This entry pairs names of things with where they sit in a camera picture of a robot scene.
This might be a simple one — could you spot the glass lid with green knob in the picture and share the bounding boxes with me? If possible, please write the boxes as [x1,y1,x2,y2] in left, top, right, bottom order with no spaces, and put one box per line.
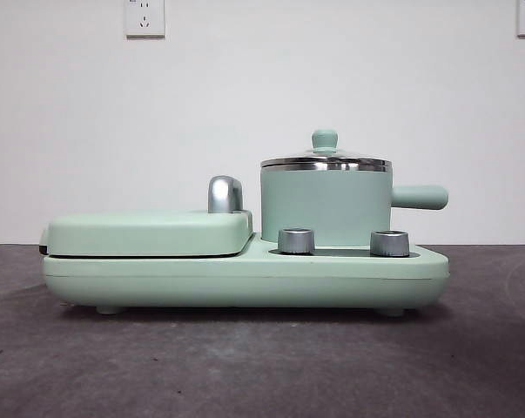
[260,128,392,169]

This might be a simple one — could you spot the silver control knob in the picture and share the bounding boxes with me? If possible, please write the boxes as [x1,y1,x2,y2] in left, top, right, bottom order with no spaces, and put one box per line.
[369,229,410,257]
[277,226,316,254]

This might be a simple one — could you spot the chrome griddle lid handle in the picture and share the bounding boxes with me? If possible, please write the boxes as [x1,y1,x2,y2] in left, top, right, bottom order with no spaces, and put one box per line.
[206,174,246,214]

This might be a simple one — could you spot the mint green pot with handle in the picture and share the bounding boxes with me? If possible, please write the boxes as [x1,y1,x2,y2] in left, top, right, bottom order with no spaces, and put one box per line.
[259,163,449,245]

